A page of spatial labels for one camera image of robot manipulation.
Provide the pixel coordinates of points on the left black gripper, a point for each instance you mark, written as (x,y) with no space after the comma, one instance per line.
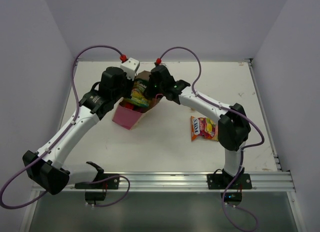
(128,85)

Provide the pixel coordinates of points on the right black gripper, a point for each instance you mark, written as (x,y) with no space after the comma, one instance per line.
(148,91)

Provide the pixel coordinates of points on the red snack pack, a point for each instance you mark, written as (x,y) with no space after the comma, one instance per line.
(133,107)

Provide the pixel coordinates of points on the green Fox's candy bag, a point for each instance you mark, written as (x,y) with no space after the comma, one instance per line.
(137,97)

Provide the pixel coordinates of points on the pink paper bag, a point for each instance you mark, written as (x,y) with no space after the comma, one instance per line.
(127,118)

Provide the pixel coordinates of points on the orange Fox's candy bag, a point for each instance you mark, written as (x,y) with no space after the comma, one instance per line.
(203,127)

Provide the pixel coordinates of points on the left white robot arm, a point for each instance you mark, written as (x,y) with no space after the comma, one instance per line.
(46,166)

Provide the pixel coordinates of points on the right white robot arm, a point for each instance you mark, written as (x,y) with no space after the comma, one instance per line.
(233,129)

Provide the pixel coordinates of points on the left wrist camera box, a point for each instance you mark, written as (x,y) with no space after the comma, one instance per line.
(130,66)

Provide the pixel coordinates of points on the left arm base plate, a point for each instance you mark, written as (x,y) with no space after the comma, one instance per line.
(102,181)

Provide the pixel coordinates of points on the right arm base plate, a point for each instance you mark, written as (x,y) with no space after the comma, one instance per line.
(228,182)

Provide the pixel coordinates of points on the aluminium mounting rail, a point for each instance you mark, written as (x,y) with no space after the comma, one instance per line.
(190,182)

